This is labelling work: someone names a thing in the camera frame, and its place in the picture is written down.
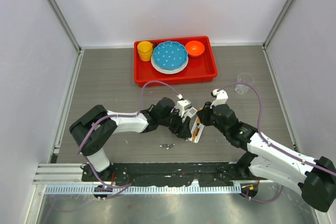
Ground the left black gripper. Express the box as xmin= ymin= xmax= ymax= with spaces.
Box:
xmin=159 ymin=107 xmax=192 ymax=138

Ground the yellow handle screwdriver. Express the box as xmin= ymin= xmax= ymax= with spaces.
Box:
xmin=196 ymin=108 xmax=202 ymax=127

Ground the white remote orange battery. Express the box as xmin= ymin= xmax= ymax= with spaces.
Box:
xmin=187 ymin=118 xmax=205 ymax=144

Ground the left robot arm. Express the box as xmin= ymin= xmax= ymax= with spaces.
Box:
xmin=69 ymin=97 xmax=197 ymax=182

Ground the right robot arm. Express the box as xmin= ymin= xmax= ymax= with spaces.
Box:
xmin=197 ymin=102 xmax=335 ymax=212

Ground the clear plastic cup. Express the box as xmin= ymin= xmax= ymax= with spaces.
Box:
xmin=235 ymin=73 xmax=255 ymax=94

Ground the red plastic tray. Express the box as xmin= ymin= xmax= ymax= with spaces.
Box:
xmin=134 ymin=36 xmax=218 ymax=87

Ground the white plate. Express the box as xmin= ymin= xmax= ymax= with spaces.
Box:
xmin=151 ymin=58 xmax=188 ymax=74

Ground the orange bowl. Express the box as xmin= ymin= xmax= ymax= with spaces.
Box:
xmin=185 ymin=40 xmax=205 ymax=57

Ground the blue dotted plate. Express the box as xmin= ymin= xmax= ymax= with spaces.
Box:
xmin=152 ymin=41 xmax=188 ymax=70

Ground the yellow cup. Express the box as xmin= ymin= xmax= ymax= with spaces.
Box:
xmin=137 ymin=41 xmax=153 ymax=62

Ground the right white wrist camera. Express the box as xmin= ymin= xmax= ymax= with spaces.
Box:
xmin=210 ymin=89 xmax=228 ymax=108

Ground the white slotted cable duct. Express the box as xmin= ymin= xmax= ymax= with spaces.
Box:
xmin=45 ymin=183 xmax=241 ymax=196

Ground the left aluminium frame post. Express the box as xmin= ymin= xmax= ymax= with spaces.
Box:
xmin=30 ymin=0 xmax=84 ymax=54

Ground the aluminium frame post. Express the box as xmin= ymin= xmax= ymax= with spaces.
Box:
xmin=30 ymin=0 xmax=84 ymax=54
xmin=261 ymin=0 xmax=312 ymax=50

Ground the aluminium frame rail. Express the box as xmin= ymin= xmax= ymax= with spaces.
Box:
xmin=33 ymin=164 xmax=82 ymax=184

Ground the right aluminium frame post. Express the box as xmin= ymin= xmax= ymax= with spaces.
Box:
xmin=261 ymin=0 xmax=312 ymax=50

